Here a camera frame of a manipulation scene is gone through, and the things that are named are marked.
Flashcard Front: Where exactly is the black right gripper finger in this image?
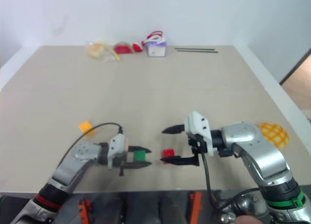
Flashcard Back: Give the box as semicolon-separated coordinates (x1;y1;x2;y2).
161;124;187;135
159;155;197;167

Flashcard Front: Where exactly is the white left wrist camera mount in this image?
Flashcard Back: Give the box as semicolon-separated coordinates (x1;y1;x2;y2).
107;134;129;170

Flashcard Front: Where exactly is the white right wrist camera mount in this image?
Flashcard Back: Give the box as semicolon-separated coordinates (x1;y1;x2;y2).
184;110;216;157

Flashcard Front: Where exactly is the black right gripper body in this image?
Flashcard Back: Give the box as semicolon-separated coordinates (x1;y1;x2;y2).
187;133;206;167

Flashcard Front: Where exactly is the orange bracket under table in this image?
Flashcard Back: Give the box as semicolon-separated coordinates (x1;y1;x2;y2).
189;191;203;224
77;197;93;224

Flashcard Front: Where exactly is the purple and white box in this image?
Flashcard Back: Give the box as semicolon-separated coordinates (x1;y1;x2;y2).
145;37;168;58

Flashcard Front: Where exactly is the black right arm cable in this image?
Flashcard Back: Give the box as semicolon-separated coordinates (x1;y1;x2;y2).
199;153;261;213

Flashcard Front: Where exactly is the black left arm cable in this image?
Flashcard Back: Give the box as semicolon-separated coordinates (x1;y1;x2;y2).
57;122;123;167

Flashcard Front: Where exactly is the red and white strap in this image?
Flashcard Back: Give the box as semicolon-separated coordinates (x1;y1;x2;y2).
141;30;164;46

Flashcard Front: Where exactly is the dark rounded shape under table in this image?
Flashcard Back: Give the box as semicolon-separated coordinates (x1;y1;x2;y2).
96;191;190;224

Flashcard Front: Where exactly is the orange cube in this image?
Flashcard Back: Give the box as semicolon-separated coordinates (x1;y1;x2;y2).
78;121;95;137

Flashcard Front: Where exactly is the yellow pineapple bun toy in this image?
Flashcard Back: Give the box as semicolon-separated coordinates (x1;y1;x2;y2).
257;122;291;151

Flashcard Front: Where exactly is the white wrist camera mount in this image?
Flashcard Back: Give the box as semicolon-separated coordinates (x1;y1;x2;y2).
107;134;129;170
184;110;216;157

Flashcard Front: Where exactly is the clear bag with bread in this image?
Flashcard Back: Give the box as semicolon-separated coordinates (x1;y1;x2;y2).
86;40;122;63

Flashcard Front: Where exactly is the green cube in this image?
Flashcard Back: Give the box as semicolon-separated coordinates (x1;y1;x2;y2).
133;150;147;163

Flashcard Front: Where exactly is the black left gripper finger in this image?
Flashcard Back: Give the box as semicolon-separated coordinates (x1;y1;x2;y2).
128;146;152;154
124;161;153;170

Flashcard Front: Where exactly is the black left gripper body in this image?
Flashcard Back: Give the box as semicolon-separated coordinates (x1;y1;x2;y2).
114;154;130;177

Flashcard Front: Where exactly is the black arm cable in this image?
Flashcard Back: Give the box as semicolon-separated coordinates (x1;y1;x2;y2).
199;153;261;213
57;122;123;167

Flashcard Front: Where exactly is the dark door frame strip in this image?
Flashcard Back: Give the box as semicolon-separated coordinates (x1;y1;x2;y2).
279;47;311;86

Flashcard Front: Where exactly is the red cube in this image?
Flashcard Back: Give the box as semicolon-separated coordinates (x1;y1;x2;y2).
162;149;176;165

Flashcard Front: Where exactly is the red fruit slice toy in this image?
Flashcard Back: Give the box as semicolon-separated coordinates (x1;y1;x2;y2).
113;41;135;55

